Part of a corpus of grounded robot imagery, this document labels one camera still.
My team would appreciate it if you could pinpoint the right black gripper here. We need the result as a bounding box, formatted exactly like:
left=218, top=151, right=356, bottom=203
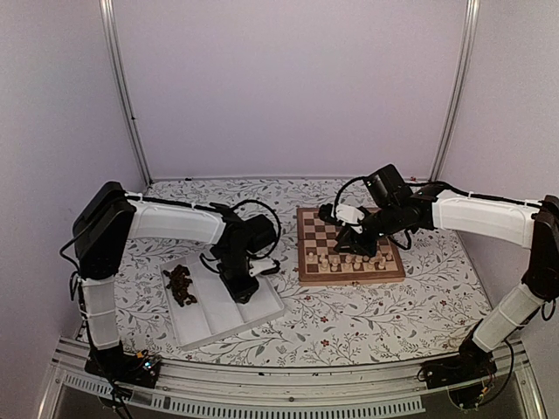
left=334, top=203, right=402, bottom=259

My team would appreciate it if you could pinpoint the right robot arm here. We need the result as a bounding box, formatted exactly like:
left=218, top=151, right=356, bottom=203
left=320, top=164, right=558, bottom=381

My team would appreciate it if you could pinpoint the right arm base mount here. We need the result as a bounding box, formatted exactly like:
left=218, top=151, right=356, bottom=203
left=417, top=354, right=497, bottom=410

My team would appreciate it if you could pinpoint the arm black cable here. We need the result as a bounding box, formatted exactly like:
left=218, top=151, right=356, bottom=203
left=334, top=176, right=414, bottom=250
left=231, top=199, right=283, bottom=258

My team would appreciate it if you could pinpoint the wooden chessboard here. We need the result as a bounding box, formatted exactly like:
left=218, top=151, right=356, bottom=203
left=297, top=208, right=405, bottom=286

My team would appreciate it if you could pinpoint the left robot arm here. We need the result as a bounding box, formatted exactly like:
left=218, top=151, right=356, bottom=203
left=59, top=182, right=281, bottom=379

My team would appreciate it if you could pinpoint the front aluminium rail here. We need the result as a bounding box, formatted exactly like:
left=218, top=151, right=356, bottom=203
left=38, top=339, right=551, bottom=418

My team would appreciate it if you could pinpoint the floral patterned table mat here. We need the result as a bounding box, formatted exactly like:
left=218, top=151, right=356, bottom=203
left=115, top=179, right=491, bottom=367

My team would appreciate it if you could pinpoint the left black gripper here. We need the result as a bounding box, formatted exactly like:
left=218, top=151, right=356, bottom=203
left=217, top=249, right=260, bottom=306

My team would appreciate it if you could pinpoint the aluminium frame post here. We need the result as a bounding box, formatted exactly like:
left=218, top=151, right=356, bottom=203
left=429, top=0, right=481, bottom=181
left=99, top=0, right=153, bottom=186

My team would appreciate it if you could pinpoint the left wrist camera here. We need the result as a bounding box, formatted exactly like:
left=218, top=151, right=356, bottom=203
left=249, top=258, right=280, bottom=277

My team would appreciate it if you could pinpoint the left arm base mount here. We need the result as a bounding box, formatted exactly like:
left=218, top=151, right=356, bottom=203
left=85, top=347, right=161, bottom=388

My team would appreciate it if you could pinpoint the right aluminium frame post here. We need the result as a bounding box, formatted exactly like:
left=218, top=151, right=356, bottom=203
left=429, top=0, right=481, bottom=181

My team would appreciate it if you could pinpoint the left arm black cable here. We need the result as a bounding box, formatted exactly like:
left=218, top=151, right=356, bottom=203
left=231, top=199, right=283, bottom=258

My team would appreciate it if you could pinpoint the left aluminium frame post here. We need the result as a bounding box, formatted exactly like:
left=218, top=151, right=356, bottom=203
left=99, top=0, right=153, bottom=186

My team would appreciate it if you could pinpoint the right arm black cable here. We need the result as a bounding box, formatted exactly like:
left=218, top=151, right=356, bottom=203
left=334, top=176, right=414, bottom=250

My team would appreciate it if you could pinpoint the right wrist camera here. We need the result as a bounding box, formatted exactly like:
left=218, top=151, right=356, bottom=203
left=318, top=203, right=366, bottom=234

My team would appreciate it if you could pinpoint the white divided tray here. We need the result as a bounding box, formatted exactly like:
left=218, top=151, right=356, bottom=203
left=159, top=254, right=286, bottom=350

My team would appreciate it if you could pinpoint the dark chess pieces pile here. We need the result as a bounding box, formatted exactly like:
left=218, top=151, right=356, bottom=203
left=162, top=264, right=197, bottom=307

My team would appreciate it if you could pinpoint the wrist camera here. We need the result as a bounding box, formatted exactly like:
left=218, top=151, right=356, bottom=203
left=249, top=258, right=280, bottom=277
left=318, top=203, right=366, bottom=234

